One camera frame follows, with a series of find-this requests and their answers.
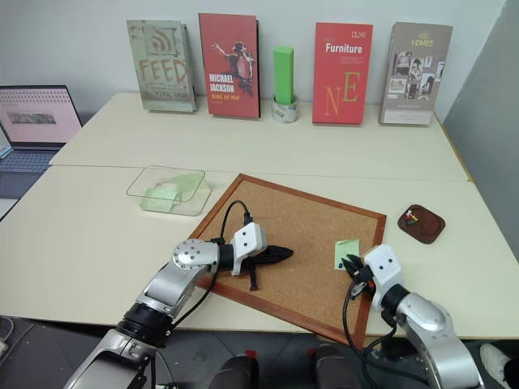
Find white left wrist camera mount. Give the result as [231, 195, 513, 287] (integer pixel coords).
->
[229, 221, 268, 277]

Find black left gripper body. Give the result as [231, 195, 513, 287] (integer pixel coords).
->
[242, 246, 281, 276]

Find red Michael Jackson book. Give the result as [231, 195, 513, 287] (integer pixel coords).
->
[198, 12, 261, 119]

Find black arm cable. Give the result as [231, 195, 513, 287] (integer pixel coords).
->
[342, 283, 431, 386]
[161, 200, 255, 337]

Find cork board with wooden frame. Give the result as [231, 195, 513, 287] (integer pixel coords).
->
[187, 173, 388, 349]

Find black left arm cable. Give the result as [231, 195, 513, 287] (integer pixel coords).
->
[161, 200, 255, 337]

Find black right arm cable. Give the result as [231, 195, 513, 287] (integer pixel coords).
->
[342, 283, 431, 386]

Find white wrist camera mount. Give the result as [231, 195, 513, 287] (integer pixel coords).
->
[362, 244, 405, 311]
[229, 221, 268, 277]

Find brown leather tray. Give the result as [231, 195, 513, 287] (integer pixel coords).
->
[397, 204, 446, 246]

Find green sticky note stack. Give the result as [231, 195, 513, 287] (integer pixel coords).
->
[140, 184, 182, 212]

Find white shoe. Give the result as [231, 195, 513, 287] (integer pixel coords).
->
[480, 343, 513, 388]

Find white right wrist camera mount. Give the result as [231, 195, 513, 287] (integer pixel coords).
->
[362, 244, 405, 311]

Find white cable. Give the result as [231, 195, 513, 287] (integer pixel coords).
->
[0, 315, 15, 354]

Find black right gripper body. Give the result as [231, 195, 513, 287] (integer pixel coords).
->
[348, 263, 376, 301]

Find open laptop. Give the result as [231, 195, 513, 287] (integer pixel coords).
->
[0, 84, 84, 199]

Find clear tape roll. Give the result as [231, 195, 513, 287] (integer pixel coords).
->
[271, 93, 300, 123]

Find green rectangular block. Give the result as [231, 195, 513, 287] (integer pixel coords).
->
[272, 46, 297, 104]

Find grey Homes book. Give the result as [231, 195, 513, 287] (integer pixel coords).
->
[378, 22, 454, 127]

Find clear plastic box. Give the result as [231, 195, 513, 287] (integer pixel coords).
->
[127, 165, 212, 219]

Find grey FEED book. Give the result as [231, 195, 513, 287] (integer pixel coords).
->
[126, 19, 199, 114]

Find dark rounded shape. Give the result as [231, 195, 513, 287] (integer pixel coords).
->
[218, 353, 261, 389]
[314, 343, 362, 389]

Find red Furniture book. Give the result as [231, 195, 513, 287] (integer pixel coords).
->
[311, 22, 375, 126]

